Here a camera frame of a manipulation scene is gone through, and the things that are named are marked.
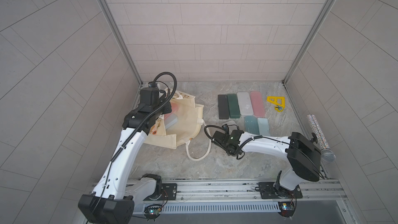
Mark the black pencil case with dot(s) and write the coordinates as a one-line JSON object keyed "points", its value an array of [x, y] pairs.
{"points": [[223, 106]]}

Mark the pink pencil case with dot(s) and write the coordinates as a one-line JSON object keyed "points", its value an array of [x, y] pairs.
{"points": [[257, 104]]}

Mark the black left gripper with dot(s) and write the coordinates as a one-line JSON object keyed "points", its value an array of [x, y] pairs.
{"points": [[167, 109]]}

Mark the floral canvas tote bag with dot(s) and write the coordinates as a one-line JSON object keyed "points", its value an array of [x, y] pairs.
{"points": [[171, 133]]}

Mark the right circuit board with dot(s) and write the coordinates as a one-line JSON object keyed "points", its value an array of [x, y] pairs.
{"points": [[287, 209]]}

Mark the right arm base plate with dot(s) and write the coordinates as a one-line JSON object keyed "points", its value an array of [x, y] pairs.
{"points": [[268, 191]]}

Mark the salmon red pencil case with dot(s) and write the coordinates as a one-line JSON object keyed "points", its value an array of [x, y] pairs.
{"points": [[175, 108]]}

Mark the white grey pencil case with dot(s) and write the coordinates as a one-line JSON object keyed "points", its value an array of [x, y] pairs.
{"points": [[245, 105]]}

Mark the light teal pencil case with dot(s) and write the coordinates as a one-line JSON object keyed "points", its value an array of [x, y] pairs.
{"points": [[251, 125]]}

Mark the translucent white pencil case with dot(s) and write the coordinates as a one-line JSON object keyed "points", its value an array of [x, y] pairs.
{"points": [[232, 125]]}

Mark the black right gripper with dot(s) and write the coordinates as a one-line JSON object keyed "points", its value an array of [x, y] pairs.
{"points": [[225, 148]]}

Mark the aluminium mounting rail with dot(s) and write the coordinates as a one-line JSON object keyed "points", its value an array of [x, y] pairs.
{"points": [[243, 190]]}

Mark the yellow triangular wooden toy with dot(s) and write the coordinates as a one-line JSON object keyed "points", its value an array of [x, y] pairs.
{"points": [[278, 102]]}

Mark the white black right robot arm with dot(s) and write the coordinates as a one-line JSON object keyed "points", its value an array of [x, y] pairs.
{"points": [[303, 155]]}

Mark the glittery silver microphone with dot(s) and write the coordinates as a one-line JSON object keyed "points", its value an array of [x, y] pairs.
{"points": [[327, 155]]}

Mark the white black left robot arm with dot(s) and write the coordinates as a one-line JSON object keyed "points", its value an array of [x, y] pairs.
{"points": [[111, 202]]}

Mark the black microphone stand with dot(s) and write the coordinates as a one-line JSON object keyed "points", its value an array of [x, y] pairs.
{"points": [[314, 138]]}

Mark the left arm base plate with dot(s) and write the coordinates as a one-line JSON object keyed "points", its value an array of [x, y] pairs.
{"points": [[168, 192]]}

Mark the pale blue pencil case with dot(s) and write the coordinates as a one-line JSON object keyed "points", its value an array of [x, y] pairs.
{"points": [[263, 125]]}

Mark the dark green pencil case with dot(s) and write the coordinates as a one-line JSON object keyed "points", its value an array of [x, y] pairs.
{"points": [[234, 111]]}

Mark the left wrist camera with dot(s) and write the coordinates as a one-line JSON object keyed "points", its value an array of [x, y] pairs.
{"points": [[154, 84]]}

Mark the left circuit board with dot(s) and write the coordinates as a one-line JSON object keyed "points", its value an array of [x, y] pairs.
{"points": [[153, 211]]}

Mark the circuit board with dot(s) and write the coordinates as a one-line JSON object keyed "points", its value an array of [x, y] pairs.
{"points": [[153, 211], [287, 209]]}

